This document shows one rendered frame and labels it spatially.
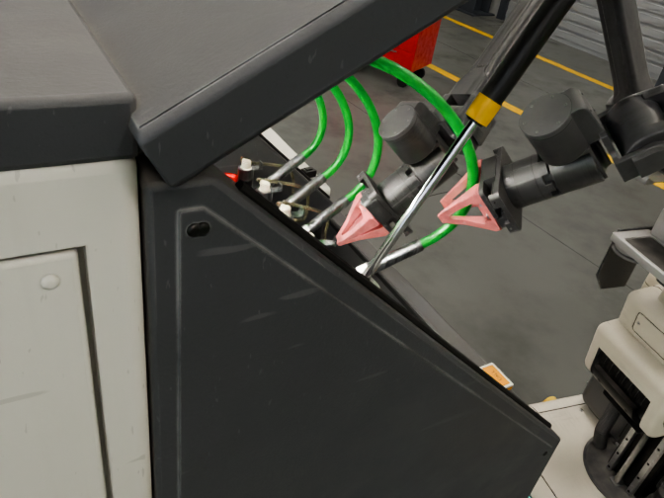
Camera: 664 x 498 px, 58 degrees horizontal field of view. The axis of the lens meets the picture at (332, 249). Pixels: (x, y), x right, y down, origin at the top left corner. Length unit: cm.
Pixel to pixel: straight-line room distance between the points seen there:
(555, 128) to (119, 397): 49
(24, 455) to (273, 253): 20
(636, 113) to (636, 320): 80
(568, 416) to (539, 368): 58
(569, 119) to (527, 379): 189
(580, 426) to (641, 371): 60
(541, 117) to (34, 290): 53
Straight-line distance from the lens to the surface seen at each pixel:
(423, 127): 82
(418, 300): 110
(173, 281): 37
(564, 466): 188
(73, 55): 35
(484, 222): 78
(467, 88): 91
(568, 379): 259
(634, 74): 126
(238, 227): 36
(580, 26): 794
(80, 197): 32
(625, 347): 146
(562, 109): 69
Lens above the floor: 161
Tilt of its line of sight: 34 degrees down
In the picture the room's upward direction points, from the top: 10 degrees clockwise
